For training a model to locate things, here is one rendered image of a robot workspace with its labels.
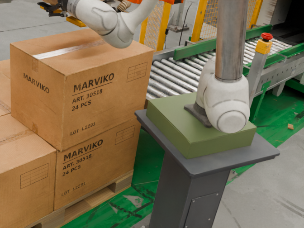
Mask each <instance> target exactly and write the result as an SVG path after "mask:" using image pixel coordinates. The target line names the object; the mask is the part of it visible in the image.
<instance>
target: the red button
mask: <svg viewBox="0 0 304 228"><path fill-rule="evenodd" d="M261 37H262V38H263V39H262V40H263V41H264V42H269V40H271V39H273V36H272V35H271V34H269V33H262V34H261Z"/></svg>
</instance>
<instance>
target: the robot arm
mask: <svg viewBox="0 0 304 228"><path fill-rule="evenodd" d="M57 1H58V3H57V4H56V5H55V6H51V5H48V4H46V3H44V2H38V3H37V4H38V5H40V6H42V7H44V9H45V10H46V12H49V14H48V16H49V17H53V16H61V17H67V16H68V15H67V14H66V11H67V12H68V13H69V14H70V15H71V16H73V17H75V18H77V19H79V20H81V21H82V22H83V23H84V24H85V25H86V26H87V27H89V28H91V29H92V30H94V31H95V32H96V33H98V34H99V36H100V37H101V38H102V39H103V40H104V41H105V42H107V43H108V44H109V45H111V46H113V47H115V48H120V49H123V48H127V47H128V46H130V44H131V43H132V41H133V35H134V34H135V31H136V28H137V26H138V25H139V24H141V23H142V22H143V21H144V20H145V19H146V18H147V17H148V16H149V15H150V13H151V12H152V11H153V9H154V8H155V6H156V4H157V3H158V1H159V0H142V2H141V4H140V5H139V6H138V7H137V8H136V9H135V10H134V11H132V12H129V13H125V12H120V13H116V11H115V10H114V9H113V8H112V7H111V6H110V5H108V4H106V3H105V2H103V1H100V0H57ZM248 3H249V0H218V19H217V38H216V56H214V57H212V58H210V59H209V60H208V61H207V62H206V64H205V65H204V67H203V69H202V72H201V74H200V78H199V83H198V89H197V96H196V101H195V103H194V104H186V105H184V109H185V110H187V111H188V112H190V113H191V114H192V115H193V116H195V117H196V118H197V119H198V120H199V121H200V122H201V123H202V124H203V125H204V126H205V127H207V128H211V127H213V126H214V127H215V128H216V129H217V130H219V131H220V132H223V133H224V132H225V133H235V132H238V131H240V130H242V129H243V128H244V127H245V126H246V124H247V122H248V120H249V116H250V109H249V89H248V80H247V79H246V78H245V76H244V75H243V74H242V70H243V59H244V49H245V39H246V28H247V13H248ZM59 8H61V9H62V10H63V11H62V12H60V13H53V12H54V11H55V10H57V9H59Z"/></svg>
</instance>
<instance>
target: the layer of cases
mask: <svg viewBox="0 0 304 228"><path fill-rule="evenodd" d="M140 128H141V124H140V123H139V121H138V120H137V117H135V118H133V119H131V120H129V121H127V122H125V123H122V124H120V125H118V126H116V127H114V128H112V129H109V130H107V131H105V132H103V133H101V134H98V135H96V136H94V137H92V138H90V139H87V140H85V141H83V142H81V143H79V144H77V145H75V146H72V147H70V148H68V149H66V150H64V151H62V152H61V151H59V150H57V149H56V148H55V147H54V146H52V145H51V144H49V143H48V142H46V141H45V140H44V139H42V138H41V137H40V136H38V135H37V134H36V133H34V132H33V131H32V130H30V129H29V128H27V127H26V126H25V125H23V124H22V123H20V122H19V121H18V120H16V119H15V118H14V117H12V116H11V97H10V59H8V60H3V61H0V228H24V227H26V226H28V225H30V224H32V223H33V222H35V221H37V220H39V219H41V218H43V217H45V216H46V215H48V214H50V213H52V212H53V211H56V210H58V209H59V208H61V207H63V206H65V205H67V204H69V203H71V202H72V201H74V200H76V199H78V198H80V197H82V196H84V195H86V194H88V193H90V192H91V191H93V190H95V189H97V188H99V187H101V186H102V185H104V184H106V183H108V182H110V181H112V180H114V179H115V178H117V177H119V176H121V175H123V174H125V173H127V172H128V171H130V170H132V169H133V167H134V162H135V156H136V151H137V146H138V139H139V133H140Z"/></svg>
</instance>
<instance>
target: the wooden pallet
mask: <svg viewBox="0 0 304 228"><path fill-rule="evenodd" d="M133 170H134V169H132V170H130V171H128V172H127V173H125V174H123V175H121V176H119V177H117V178H115V179H114V180H112V181H110V182H108V183H106V184H104V185H102V186H101V187H99V188H97V189H95V190H93V191H91V192H90V193H88V194H86V195H84V196H82V197H80V198H78V199H76V200H74V201H72V202H71V203H69V204H67V205H65V206H63V207H61V208H59V209H58V210H56V211H53V212H52V213H50V214H48V215H46V216H45V217H43V218H41V219H39V220H37V221H35V222H33V223H32V224H30V225H28V226H26V227H24V228H60V227H62V226H63V225H65V224H67V223H68V222H70V221H72V220H74V219H76V218H77V217H79V216H81V215H82V214H84V213H86V212H88V211H89V210H91V209H93V208H94V207H96V206H98V205H100V204H101V203H103V202H105V201H107V200H109V199H110V198H112V197H114V196H115V195H117V194H119V193H121V192H122V191H124V190H126V189H127V188H129V187H131V182H132V177H133Z"/></svg>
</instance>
